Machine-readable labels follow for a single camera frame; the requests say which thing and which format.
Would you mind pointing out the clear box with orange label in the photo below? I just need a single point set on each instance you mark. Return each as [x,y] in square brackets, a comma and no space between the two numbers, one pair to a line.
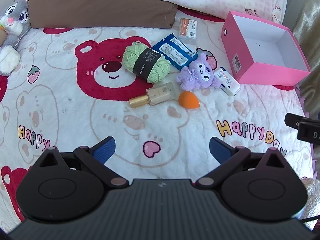
[187,33]

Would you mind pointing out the grey bunny plush toy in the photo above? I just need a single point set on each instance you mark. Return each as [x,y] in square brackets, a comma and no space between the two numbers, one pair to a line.
[15,15]

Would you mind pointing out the small white wipes pack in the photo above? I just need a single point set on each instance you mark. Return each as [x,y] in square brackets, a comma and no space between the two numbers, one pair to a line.
[228,82]

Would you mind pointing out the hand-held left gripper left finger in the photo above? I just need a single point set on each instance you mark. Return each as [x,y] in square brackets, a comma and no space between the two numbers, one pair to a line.
[103,150]

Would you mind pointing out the purple plush toy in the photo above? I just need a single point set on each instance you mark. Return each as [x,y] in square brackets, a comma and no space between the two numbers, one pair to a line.
[190,77]

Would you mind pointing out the bear printed blanket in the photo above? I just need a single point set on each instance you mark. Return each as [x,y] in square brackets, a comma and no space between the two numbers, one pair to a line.
[75,120]

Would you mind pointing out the brown pillow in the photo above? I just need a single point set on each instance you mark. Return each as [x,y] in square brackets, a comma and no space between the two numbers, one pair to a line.
[100,2]

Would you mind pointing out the orange makeup sponge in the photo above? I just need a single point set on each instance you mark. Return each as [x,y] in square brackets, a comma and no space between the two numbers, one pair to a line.
[188,100]

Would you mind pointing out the blue wet wipes pack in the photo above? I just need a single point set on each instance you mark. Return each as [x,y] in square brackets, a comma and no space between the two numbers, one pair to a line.
[172,52]

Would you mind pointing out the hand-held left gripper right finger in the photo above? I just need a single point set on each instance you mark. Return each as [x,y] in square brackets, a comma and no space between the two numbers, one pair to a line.
[220,151]

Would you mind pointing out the gold cap perfume bottle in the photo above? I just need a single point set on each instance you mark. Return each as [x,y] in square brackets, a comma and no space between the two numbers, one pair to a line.
[162,92]

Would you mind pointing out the green yarn ball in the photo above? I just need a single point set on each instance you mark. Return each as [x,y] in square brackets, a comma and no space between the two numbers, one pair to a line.
[130,60]

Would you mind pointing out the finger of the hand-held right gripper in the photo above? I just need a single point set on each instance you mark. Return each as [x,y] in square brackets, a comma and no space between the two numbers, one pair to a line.
[291,120]

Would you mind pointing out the beige curtain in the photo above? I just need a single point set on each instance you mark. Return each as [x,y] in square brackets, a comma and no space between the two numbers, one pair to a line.
[310,17]

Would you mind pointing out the pink cardboard box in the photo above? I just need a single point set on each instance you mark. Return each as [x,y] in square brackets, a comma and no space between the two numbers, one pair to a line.
[270,73]

